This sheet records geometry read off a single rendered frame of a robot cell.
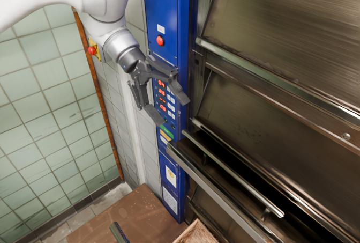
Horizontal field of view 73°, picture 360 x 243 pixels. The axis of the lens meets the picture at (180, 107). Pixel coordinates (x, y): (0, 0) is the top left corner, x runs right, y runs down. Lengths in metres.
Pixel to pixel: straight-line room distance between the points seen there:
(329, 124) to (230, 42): 0.25
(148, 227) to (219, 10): 1.24
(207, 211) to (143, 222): 0.52
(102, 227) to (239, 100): 1.16
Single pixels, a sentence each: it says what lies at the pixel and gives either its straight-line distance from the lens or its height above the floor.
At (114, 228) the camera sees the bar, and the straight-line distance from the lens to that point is 0.90.
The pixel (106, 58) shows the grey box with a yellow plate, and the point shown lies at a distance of 1.16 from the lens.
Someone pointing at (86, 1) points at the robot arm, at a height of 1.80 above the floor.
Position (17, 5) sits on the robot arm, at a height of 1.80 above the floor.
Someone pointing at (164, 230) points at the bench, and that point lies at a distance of 1.52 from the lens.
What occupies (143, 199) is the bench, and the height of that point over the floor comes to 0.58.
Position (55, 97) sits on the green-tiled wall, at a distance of 1.57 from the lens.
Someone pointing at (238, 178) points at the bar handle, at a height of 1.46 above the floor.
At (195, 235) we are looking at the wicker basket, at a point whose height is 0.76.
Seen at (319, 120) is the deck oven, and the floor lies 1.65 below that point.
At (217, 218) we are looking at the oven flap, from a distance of 1.11.
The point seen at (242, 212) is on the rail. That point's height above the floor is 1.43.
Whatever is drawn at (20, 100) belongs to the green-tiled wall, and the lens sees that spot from 1.53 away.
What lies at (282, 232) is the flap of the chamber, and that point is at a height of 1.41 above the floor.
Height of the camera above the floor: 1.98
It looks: 41 degrees down
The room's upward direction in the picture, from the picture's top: straight up
